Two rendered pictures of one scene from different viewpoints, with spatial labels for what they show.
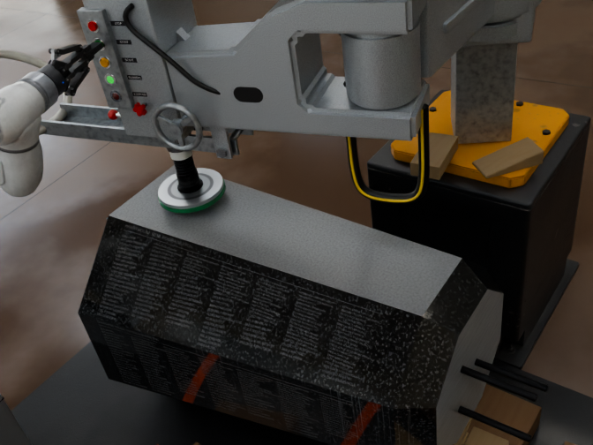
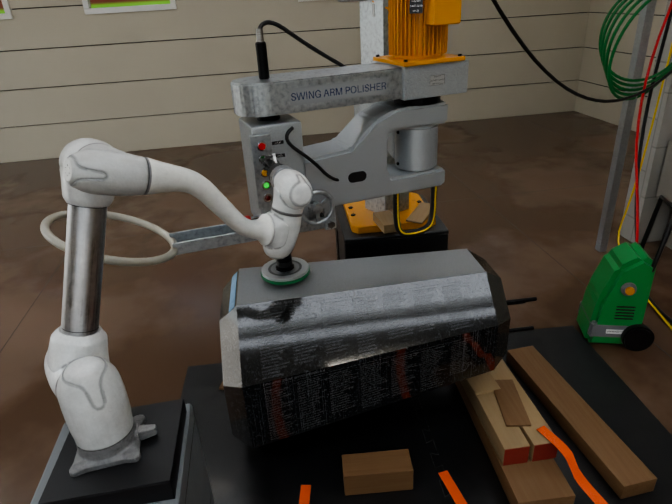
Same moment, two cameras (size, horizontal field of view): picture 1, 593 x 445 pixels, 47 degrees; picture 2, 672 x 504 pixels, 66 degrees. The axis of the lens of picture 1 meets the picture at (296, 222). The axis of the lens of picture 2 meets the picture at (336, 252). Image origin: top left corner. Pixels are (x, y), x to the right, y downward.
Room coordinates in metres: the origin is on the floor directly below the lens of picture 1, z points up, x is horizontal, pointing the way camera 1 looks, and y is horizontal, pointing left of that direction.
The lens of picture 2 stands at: (0.26, 1.64, 1.97)
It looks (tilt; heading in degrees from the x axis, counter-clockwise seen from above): 26 degrees down; 314
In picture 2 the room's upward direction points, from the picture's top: 3 degrees counter-clockwise
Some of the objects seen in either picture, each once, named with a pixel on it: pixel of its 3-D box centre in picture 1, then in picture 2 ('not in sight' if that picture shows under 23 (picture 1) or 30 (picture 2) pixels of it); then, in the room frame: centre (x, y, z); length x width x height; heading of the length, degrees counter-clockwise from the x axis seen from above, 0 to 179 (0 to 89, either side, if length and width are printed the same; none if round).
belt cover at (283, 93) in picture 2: not in sight; (350, 89); (1.70, 0.00, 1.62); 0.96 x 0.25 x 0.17; 64
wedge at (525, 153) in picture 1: (507, 157); (421, 212); (1.83, -0.71, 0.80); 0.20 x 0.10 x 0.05; 100
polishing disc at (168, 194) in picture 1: (191, 187); (285, 268); (1.86, 0.32, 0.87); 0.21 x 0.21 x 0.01
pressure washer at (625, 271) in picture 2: not in sight; (623, 272); (0.87, -1.38, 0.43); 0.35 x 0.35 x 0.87; 33
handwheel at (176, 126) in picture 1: (183, 120); (314, 205); (1.70, 0.26, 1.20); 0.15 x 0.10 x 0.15; 64
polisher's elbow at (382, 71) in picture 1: (381, 57); (415, 144); (1.57, -0.28, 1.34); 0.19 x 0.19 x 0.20
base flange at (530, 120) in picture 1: (479, 132); (386, 211); (2.06, -0.70, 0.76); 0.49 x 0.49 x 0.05; 48
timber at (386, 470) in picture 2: not in sight; (377, 471); (1.29, 0.39, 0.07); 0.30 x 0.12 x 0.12; 46
